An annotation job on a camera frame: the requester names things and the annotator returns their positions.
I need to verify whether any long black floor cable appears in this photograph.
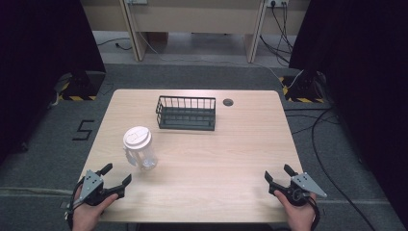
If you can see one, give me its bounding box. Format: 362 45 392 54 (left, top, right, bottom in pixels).
283 107 377 231

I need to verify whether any person's right hand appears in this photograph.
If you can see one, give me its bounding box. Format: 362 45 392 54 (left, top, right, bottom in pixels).
273 190 318 231

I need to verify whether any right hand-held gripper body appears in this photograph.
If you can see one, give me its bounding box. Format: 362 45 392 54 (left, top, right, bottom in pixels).
272 171 328 207

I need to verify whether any black stand base striped tape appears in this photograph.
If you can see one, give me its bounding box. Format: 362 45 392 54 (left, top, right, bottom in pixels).
277 69 327 104
57 70 107 102

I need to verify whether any black curtain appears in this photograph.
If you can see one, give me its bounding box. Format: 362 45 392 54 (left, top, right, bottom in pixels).
0 0 107 166
288 0 408 223

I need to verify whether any black wire basket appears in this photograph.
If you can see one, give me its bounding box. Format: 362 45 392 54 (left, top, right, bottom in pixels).
155 94 217 132

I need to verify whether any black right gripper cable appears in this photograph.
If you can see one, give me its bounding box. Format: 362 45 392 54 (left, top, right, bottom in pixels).
307 195 322 231

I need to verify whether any short black floor cable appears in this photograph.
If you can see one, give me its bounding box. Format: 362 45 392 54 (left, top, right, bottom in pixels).
96 38 133 52

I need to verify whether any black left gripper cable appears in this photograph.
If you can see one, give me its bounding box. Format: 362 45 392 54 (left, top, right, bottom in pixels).
64 178 86 231

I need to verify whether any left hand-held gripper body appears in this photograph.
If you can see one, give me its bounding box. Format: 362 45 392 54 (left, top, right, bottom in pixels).
74 169 126 207

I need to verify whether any clear cup with white lid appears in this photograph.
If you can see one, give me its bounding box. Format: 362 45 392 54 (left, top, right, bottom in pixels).
122 125 159 171

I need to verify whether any bundle of black hanging cables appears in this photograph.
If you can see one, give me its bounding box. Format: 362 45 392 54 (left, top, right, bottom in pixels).
259 2 294 67

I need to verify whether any person's left hand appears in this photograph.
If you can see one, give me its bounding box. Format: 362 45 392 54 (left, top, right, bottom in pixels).
70 192 119 231

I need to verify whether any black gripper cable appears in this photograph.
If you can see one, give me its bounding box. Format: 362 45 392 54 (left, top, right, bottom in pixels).
64 178 86 231
307 195 322 231

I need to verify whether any white wall socket with plugs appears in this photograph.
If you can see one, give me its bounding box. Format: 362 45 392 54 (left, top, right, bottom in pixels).
267 0 290 9

